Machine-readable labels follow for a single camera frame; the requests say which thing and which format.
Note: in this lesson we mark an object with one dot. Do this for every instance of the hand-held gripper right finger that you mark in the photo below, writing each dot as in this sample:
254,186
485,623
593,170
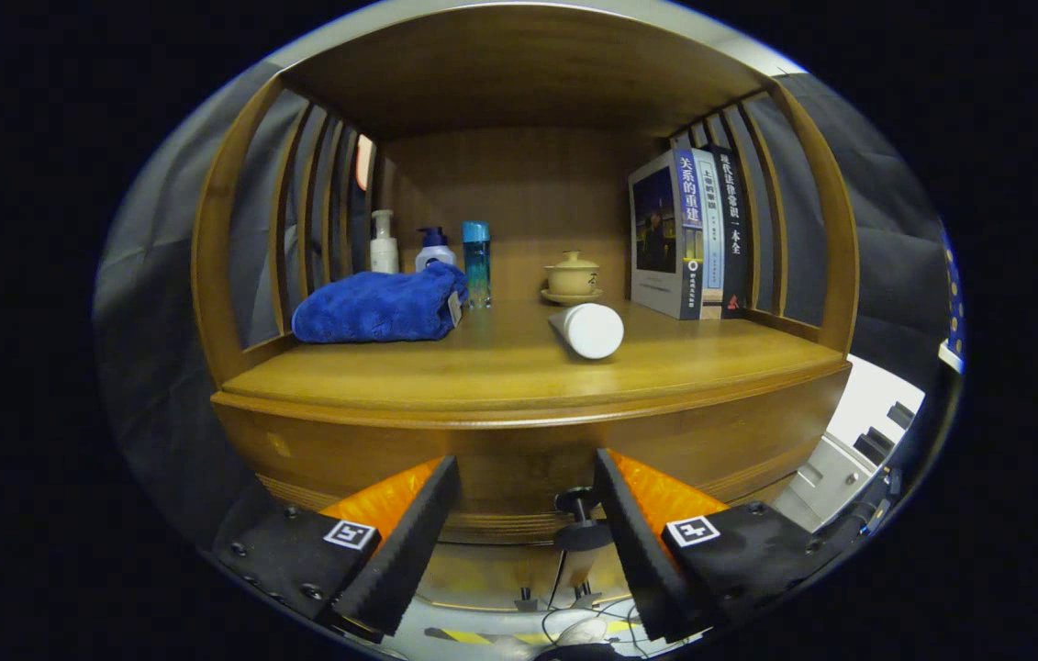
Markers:
638,551

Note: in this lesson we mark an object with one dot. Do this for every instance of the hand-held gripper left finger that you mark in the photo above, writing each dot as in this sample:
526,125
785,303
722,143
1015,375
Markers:
404,551

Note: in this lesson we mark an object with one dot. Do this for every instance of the white green tube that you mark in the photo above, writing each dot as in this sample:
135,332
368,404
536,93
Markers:
594,330

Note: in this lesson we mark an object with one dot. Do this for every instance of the wooden cabinet door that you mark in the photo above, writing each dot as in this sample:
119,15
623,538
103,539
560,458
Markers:
482,574
606,569

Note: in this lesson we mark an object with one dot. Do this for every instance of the wooden countertop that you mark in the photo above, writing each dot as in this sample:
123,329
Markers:
482,367

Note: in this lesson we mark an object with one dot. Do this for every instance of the wooden cabinet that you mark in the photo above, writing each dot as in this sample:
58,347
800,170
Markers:
518,184

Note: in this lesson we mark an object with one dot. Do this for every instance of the white rounded object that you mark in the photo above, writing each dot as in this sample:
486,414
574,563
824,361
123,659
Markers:
574,627

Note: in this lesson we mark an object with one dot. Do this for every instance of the yellow black floor tape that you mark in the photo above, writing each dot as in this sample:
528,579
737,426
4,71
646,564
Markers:
482,635

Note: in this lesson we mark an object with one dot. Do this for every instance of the dark rounded object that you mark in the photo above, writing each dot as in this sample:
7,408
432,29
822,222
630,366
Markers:
578,654

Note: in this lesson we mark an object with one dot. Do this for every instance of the black equipment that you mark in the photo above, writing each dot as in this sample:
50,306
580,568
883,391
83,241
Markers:
876,509

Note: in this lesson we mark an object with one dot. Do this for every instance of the blue towel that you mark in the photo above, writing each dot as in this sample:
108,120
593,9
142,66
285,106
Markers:
372,308

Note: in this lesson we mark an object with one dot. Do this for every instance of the white box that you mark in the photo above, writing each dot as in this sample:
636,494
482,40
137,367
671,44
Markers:
858,404

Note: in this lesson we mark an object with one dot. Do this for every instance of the beige lidded teacup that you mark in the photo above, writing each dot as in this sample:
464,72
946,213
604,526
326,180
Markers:
572,275

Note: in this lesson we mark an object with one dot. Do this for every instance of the teal bottle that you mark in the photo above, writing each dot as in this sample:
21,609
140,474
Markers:
476,266

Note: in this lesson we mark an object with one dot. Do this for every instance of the white lotion bottle blue cap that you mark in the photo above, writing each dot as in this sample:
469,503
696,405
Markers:
434,254

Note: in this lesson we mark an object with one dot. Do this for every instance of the white pump bottle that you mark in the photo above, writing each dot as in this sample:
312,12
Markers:
384,252

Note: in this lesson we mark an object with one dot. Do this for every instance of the book with pale spine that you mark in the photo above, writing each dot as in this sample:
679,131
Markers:
711,257

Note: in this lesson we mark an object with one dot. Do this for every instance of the grey book blue spine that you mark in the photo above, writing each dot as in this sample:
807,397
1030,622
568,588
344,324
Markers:
656,229

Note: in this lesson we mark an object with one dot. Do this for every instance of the blue dotted gift bag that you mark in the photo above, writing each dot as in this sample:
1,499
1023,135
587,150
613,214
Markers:
952,294

